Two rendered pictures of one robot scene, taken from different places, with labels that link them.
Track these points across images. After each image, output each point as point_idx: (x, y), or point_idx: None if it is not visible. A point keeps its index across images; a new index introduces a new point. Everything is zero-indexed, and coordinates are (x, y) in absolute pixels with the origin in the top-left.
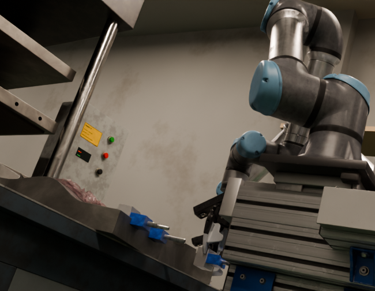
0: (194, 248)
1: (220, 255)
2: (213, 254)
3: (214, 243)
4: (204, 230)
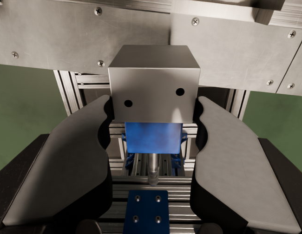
0: (150, 11)
1: (128, 151)
2: (125, 129)
3: (200, 125)
4: (33, 146)
